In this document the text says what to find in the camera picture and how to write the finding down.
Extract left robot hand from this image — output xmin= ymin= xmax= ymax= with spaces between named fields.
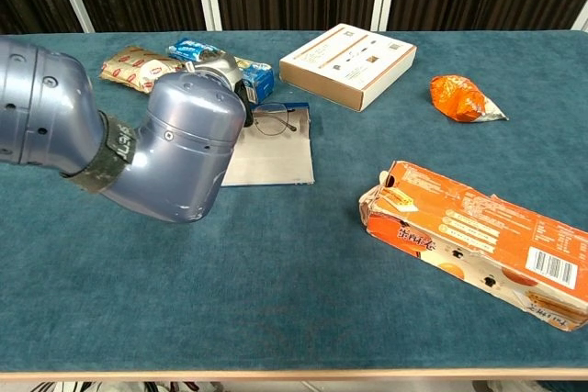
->
xmin=186 ymin=51 xmax=256 ymax=129

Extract eyeglasses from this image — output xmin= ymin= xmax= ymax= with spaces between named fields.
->
xmin=251 ymin=102 xmax=304 ymax=137

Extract dark blue rectangular box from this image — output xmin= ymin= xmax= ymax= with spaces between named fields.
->
xmin=220 ymin=101 xmax=316 ymax=187

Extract blue cookie package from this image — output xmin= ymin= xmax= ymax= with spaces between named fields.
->
xmin=166 ymin=37 xmax=276 ymax=104

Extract flat white cardboard box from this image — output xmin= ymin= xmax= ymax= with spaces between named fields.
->
xmin=278 ymin=23 xmax=418 ymax=113

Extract long orange carton box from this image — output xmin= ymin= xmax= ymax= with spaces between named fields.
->
xmin=358 ymin=161 xmax=588 ymax=332

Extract gold snack packet red logos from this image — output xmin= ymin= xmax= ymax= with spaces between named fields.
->
xmin=99 ymin=46 xmax=185 ymax=95

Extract teal velvet tablecloth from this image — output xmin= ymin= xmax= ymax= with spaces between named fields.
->
xmin=0 ymin=29 xmax=588 ymax=373

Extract crumpled orange snack bag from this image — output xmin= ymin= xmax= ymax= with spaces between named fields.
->
xmin=429 ymin=74 xmax=509 ymax=124

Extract black velcro strap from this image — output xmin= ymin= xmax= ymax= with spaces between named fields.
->
xmin=62 ymin=112 xmax=138 ymax=195

